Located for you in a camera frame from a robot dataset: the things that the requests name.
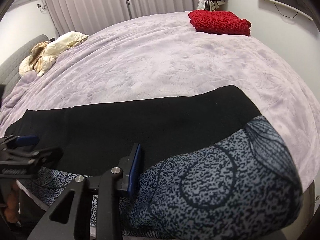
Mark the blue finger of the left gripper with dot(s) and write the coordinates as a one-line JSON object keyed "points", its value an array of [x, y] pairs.
{"points": [[27, 140]]}

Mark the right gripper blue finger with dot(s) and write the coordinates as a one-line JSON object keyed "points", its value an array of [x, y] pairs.
{"points": [[131, 168]]}

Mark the black pants with patterned waistband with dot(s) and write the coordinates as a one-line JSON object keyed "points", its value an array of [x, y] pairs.
{"points": [[213, 167]]}

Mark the person's left hand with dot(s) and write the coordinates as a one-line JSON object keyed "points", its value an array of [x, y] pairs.
{"points": [[11, 196]]}

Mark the grey quilted headboard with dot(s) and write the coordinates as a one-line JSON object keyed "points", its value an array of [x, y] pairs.
{"points": [[9, 68]]}

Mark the round cream pillow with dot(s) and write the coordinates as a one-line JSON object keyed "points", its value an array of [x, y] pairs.
{"points": [[24, 67]]}

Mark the pile of beige striped clothes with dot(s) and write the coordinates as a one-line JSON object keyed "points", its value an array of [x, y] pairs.
{"points": [[44, 54]]}

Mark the lilac plush bed blanket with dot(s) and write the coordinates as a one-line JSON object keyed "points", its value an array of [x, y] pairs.
{"points": [[163, 55]]}

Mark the pale pink curtains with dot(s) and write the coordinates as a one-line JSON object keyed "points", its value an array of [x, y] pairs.
{"points": [[91, 16]]}

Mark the red knitted sweater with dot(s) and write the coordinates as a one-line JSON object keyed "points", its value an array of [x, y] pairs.
{"points": [[219, 22]]}

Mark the clothes hangers with tags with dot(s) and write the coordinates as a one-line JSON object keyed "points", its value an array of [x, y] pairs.
{"points": [[210, 5]]}

